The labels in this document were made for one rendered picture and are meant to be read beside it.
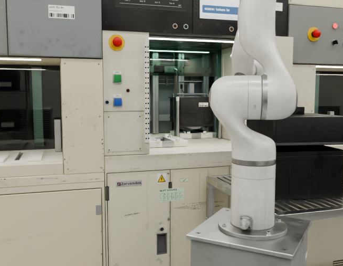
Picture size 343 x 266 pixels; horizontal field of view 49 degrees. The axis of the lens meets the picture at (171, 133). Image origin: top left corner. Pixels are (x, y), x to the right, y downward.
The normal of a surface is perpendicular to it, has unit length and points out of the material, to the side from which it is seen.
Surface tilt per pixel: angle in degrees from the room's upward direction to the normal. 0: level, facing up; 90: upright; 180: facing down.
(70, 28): 90
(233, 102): 93
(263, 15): 85
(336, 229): 90
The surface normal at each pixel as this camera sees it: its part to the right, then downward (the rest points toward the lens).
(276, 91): -0.21, -0.13
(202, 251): -0.47, 0.09
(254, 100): -0.17, 0.18
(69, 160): 0.29, 0.10
